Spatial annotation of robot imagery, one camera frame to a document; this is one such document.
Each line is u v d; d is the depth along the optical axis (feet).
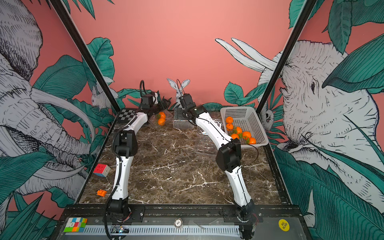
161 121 3.54
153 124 3.42
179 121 3.23
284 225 2.35
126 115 3.75
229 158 1.85
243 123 3.75
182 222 2.18
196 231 2.30
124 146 2.19
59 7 2.25
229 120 3.64
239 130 3.38
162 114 3.64
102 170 2.75
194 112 2.12
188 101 2.29
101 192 2.56
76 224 2.18
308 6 2.25
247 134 3.32
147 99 2.89
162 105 3.22
